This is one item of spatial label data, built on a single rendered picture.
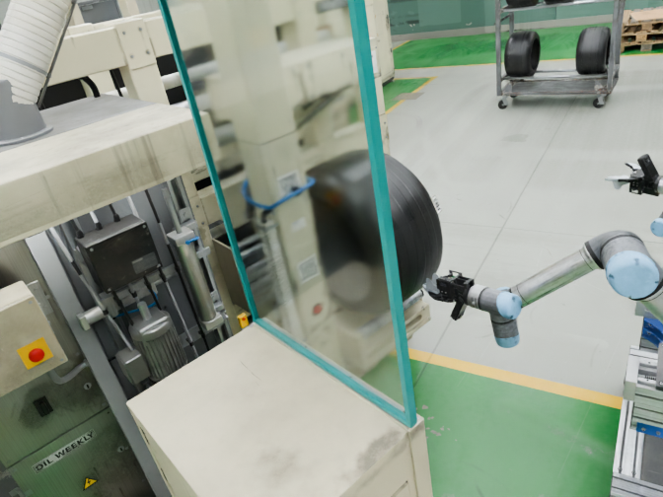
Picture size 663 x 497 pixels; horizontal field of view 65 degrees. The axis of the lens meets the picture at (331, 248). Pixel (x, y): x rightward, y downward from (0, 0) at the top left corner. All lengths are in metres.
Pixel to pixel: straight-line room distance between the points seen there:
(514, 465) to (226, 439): 1.71
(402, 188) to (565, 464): 1.50
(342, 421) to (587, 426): 1.86
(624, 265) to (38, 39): 1.57
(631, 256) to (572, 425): 1.38
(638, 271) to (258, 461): 1.06
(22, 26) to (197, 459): 1.07
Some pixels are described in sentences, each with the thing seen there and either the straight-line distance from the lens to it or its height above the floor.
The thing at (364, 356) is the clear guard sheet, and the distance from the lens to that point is 1.05.
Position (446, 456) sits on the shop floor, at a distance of 2.65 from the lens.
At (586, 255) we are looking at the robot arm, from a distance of 1.72.
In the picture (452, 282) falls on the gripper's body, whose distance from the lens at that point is 1.74.
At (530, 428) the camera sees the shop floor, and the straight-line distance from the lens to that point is 2.77.
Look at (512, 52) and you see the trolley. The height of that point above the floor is 0.70.
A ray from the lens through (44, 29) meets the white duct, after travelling 1.54.
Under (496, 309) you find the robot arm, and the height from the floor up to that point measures 1.08.
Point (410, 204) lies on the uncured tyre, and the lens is 1.70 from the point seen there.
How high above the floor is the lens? 2.07
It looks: 29 degrees down
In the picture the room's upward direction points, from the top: 11 degrees counter-clockwise
